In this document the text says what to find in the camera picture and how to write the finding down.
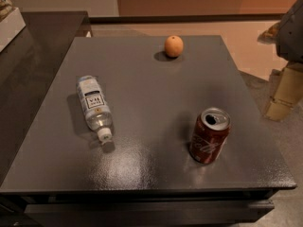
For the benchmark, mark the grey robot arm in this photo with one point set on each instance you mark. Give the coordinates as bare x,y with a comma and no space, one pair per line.
289,41

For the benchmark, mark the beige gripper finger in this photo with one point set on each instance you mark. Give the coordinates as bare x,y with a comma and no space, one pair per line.
286,91

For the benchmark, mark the red soda can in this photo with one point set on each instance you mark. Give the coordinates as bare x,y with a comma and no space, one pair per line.
209,135

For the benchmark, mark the orange fruit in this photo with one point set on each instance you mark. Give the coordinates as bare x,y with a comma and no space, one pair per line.
173,46

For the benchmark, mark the dark side table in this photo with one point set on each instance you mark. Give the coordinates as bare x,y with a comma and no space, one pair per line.
28,65

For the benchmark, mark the white box with items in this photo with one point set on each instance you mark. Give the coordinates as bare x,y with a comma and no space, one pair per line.
11,23

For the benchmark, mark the clear plastic water bottle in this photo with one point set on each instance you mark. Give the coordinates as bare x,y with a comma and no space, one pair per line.
96,111

